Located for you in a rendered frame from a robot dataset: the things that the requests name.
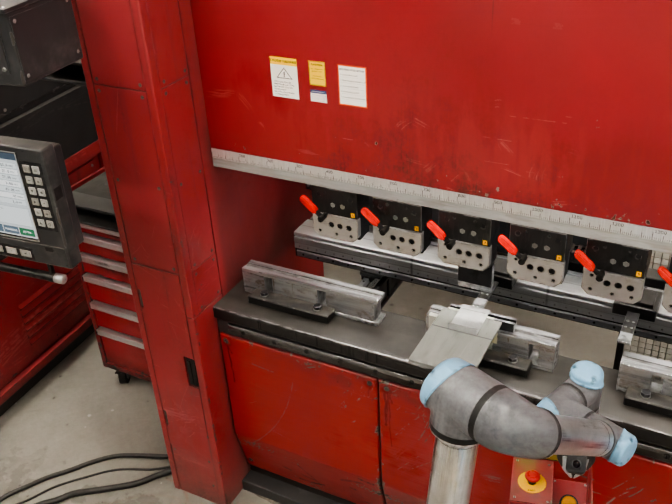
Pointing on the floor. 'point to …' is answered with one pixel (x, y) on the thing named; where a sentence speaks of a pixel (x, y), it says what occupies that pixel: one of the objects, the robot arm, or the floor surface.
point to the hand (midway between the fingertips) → (572, 476)
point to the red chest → (110, 292)
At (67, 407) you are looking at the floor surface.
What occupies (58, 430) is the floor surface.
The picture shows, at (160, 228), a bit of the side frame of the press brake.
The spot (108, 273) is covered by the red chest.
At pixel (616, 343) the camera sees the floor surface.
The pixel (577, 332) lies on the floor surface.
